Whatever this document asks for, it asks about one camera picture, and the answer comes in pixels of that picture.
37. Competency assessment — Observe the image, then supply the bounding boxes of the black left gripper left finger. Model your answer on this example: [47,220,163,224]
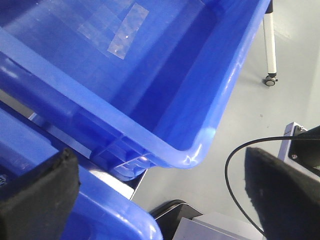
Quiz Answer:
[0,148,81,240]

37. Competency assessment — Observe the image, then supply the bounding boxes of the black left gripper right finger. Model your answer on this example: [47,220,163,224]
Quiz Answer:
[244,147,320,240]

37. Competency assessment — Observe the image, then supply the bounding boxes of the grey robot base block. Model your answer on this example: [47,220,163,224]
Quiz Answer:
[278,122,320,178]

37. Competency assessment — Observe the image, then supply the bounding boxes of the blue source crate with buttons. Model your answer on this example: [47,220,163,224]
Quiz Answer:
[0,104,163,240]

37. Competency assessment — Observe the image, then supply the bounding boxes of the white table leg with caster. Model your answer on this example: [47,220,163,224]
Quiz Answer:
[262,0,278,87]

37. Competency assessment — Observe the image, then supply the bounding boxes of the blue target crate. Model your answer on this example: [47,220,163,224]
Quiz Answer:
[0,0,269,181]

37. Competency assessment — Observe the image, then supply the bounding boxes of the clear tape strip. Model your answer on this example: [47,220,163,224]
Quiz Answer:
[77,0,149,60]

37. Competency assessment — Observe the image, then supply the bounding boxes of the black cable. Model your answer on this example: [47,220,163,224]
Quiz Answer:
[224,136,298,235]

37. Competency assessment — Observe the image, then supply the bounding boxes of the black metal bracket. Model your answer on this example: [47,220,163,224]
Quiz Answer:
[149,199,266,240]

